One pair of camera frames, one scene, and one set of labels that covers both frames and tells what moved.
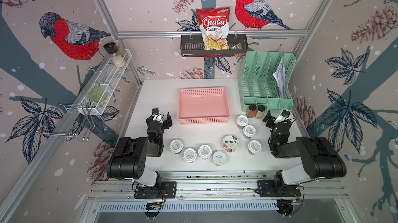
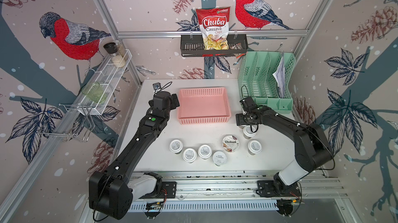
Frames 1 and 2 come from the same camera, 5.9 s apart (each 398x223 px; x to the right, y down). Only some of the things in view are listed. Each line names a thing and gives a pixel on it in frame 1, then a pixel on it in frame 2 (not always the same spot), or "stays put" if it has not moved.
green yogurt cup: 176,146 stays put
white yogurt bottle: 254,147 stays put
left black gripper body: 165,125 to 173,102
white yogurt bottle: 249,131 stays put
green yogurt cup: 204,151 stays put
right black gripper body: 270,124 to 242,119
